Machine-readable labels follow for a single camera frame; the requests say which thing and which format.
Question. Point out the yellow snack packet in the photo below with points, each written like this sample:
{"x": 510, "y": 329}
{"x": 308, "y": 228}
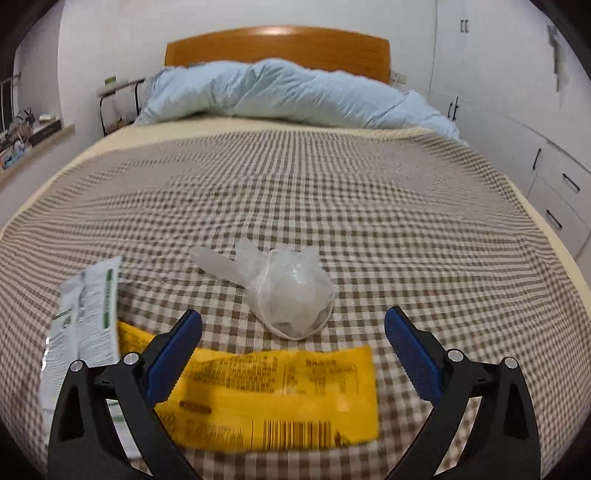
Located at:
{"x": 286, "y": 397}

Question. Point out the white wardrobe drawer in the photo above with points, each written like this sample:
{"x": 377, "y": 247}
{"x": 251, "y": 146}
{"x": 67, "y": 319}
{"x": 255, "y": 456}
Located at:
{"x": 565, "y": 177}
{"x": 554, "y": 217}

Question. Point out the white wall socket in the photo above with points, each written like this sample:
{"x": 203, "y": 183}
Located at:
{"x": 398, "y": 77}

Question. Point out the pale hanging pouch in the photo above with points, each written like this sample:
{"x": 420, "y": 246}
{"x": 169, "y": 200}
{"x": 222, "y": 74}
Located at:
{"x": 559, "y": 60}

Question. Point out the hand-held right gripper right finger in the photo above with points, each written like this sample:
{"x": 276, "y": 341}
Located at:
{"x": 413, "y": 357}

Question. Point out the black frame bedside table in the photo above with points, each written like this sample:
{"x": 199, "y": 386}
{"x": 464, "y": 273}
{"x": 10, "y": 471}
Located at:
{"x": 115, "y": 86}

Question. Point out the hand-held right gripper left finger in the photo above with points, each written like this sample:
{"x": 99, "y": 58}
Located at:
{"x": 173, "y": 357}

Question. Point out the metal window railing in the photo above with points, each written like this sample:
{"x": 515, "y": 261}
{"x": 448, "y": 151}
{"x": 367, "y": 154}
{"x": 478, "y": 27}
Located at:
{"x": 9, "y": 104}

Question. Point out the white wardrobe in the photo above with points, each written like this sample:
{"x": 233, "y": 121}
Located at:
{"x": 498, "y": 69}

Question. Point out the white green printed pouch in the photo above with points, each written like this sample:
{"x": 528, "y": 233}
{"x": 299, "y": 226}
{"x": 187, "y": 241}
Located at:
{"x": 87, "y": 323}

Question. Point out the black flat box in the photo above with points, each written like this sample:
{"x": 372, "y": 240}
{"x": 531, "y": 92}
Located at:
{"x": 45, "y": 131}

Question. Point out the light blue duvet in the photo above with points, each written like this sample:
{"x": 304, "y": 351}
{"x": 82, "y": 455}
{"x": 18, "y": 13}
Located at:
{"x": 286, "y": 92}

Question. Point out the clear plastic bag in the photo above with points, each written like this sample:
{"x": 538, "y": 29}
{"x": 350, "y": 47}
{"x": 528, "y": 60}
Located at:
{"x": 291, "y": 295}

